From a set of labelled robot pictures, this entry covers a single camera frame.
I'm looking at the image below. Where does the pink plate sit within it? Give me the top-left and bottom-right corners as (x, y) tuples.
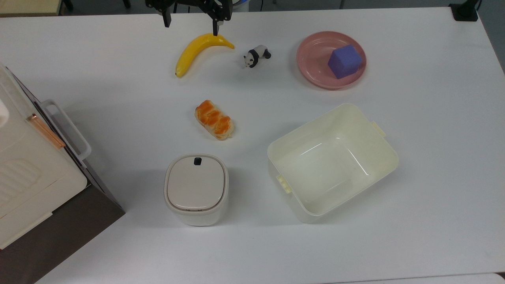
(296, 31), (367, 90)

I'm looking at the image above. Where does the beige lidded trash can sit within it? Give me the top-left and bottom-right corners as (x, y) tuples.
(164, 154), (230, 227)

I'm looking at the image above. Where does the cream plastic storage container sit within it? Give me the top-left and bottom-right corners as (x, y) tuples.
(267, 103), (400, 224)

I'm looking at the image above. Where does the cream box with copper handle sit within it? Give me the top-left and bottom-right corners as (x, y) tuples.
(0, 64), (88, 250)

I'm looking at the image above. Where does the brown drawer with white handle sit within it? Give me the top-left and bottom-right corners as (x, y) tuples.
(33, 99), (92, 169)

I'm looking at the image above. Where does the tan wooden table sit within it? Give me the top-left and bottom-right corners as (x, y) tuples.
(0, 0), (63, 17)

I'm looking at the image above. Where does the yellow banana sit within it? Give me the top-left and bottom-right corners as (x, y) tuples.
(175, 33), (235, 78)

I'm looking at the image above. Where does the black and white panda figurine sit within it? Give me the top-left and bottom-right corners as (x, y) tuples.
(243, 45), (272, 69)

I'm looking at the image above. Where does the dark brown drawer cabinet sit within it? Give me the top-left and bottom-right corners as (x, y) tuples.
(0, 65), (126, 284)

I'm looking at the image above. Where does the orange glazed bread loaf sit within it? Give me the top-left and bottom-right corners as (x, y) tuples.
(195, 99), (235, 141)

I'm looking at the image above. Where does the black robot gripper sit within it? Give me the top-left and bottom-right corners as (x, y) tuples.
(145, 0), (234, 37)

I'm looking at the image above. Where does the black camera stand base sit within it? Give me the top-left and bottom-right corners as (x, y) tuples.
(449, 0), (481, 22)

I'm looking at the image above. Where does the purple cube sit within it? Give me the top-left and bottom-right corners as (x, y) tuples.
(327, 44), (363, 79)

